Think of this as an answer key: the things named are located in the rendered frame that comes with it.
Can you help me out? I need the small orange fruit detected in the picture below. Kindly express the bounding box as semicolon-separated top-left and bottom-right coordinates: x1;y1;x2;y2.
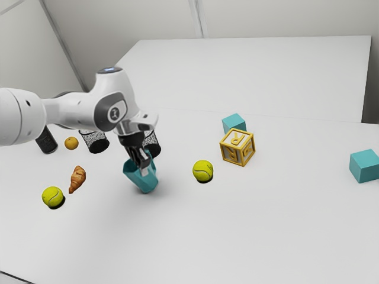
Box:
64;136;79;151

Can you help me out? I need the small teal cube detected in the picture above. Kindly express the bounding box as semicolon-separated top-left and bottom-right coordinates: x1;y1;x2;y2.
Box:
221;113;247;135

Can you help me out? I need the black cylindrical can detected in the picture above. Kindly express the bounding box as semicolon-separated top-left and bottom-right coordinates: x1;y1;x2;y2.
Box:
34;125;59;155

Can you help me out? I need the yellow letter block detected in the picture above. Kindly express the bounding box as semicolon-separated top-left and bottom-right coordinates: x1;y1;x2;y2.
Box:
219;128;256;168

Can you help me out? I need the large teal cube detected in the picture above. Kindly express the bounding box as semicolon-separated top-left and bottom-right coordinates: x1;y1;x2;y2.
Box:
349;149;379;184

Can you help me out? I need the yellow tennis ball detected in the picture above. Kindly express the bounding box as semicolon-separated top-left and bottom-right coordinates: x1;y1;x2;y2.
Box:
41;186;64;208
192;160;214;182

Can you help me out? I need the teal faceted mug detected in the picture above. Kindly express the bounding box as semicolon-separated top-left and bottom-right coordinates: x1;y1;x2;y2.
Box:
123;149;159;195

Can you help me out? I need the black mesh pen holder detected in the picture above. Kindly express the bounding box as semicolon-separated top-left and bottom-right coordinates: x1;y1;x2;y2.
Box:
142;129;162;159
78;129;111;154

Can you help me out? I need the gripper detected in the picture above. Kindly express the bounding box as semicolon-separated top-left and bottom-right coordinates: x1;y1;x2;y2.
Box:
117;131;152;178

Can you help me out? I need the croissant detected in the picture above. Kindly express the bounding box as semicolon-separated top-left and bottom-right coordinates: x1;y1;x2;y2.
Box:
68;165;87;195

